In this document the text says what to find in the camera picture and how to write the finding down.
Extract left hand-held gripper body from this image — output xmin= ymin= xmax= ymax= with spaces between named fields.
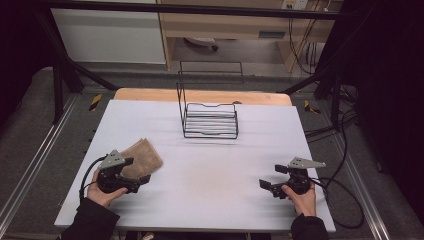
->
xmin=96 ymin=149 xmax=140 ymax=195

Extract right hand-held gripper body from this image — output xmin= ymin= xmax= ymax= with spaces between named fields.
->
xmin=271 ymin=156 xmax=327 ymax=200

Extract brown towel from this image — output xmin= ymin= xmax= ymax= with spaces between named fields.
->
xmin=119 ymin=138 xmax=164 ymax=181

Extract black wire rack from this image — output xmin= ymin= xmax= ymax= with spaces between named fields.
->
xmin=176 ymin=60 xmax=245 ymax=140

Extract person's left hand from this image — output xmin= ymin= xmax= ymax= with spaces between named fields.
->
xmin=87 ymin=169 xmax=130 ymax=208

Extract person's right hand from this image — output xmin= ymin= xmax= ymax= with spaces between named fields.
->
xmin=281 ymin=182 xmax=318 ymax=218

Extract white foam board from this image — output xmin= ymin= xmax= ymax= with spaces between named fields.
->
xmin=54 ymin=99 xmax=337 ymax=233

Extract black metal stand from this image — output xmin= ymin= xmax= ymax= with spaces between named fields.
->
xmin=33 ymin=6 xmax=119 ymax=126
xmin=279 ymin=66 xmax=354 ymax=131

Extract black curtain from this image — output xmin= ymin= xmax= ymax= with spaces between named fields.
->
xmin=319 ymin=0 xmax=424 ymax=214
xmin=0 ymin=0 xmax=54 ymax=124

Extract white cabinet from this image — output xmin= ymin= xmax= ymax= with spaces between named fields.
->
xmin=50 ymin=0 xmax=167 ymax=64

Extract office chair base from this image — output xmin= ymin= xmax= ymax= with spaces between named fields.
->
xmin=183 ymin=36 xmax=220 ymax=53

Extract light wooden desk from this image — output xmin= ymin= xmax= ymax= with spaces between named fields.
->
xmin=156 ymin=0 xmax=344 ymax=73

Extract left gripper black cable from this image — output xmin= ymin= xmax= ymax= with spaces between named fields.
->
xmin=79 ymin=155 xmax=108 ymax=203

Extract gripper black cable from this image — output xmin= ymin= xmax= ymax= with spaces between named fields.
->
xmin=79 ymin=155 xmax=108 ymax=203
xmin=309 ymin=178 xmax=366 ymax=231

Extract black floor cables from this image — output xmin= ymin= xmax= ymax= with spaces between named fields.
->
xmin=304 ymin=109 xmax=359 ymax=141

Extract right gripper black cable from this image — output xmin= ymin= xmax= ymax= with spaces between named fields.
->
xmin=309 ymin=178 xmax=366 ymax=231

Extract aluminium floor rail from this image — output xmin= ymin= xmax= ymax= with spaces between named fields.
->
xmin=328 ymin=133 xmax=391 ymax=240
xmin=0 ymin=94 xmax=81 ymax=221

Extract hanging cable bundle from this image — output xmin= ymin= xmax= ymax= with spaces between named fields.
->
xmin=288 ymin=16 xmax=321 ymax=76

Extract white wall socket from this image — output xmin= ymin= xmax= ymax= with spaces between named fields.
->
xmin=281 ymin=0 xmax=309 ymax=10

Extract black metal frame bar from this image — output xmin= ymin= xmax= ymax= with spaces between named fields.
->
xmin=43 ymin=0 xmax=354 ymax=21

